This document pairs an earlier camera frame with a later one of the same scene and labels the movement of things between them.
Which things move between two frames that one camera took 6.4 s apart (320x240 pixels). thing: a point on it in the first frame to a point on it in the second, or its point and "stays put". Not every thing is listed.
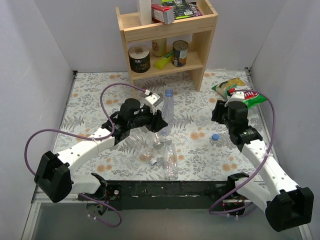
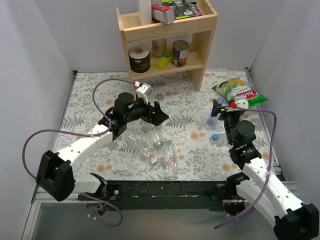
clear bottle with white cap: [170, 165] stays put
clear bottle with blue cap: [168, 111] to [213, 120]
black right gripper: [219, 113] stays put
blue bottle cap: [215, 136] stays put
